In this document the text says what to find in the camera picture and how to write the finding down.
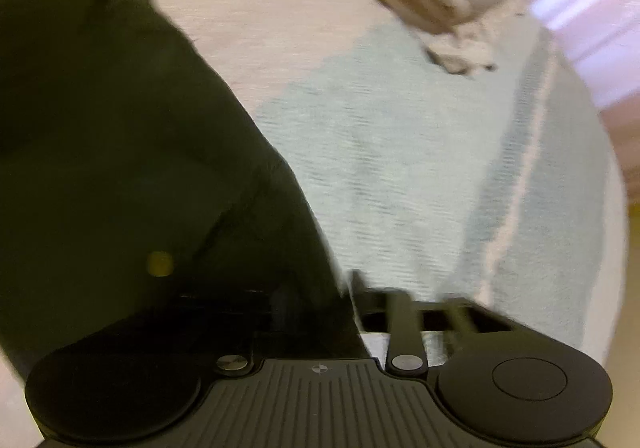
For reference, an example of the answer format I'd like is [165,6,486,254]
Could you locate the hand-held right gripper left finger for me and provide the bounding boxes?
[120,288,273,375]

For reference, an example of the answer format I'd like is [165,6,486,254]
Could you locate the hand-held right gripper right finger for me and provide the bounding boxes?
[347,269,518,375]

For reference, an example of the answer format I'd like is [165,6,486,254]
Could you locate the black pants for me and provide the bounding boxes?
[0,0,381,379]

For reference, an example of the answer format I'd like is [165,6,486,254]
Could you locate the pink grey striped bed blanket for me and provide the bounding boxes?
[107,0,632,370]

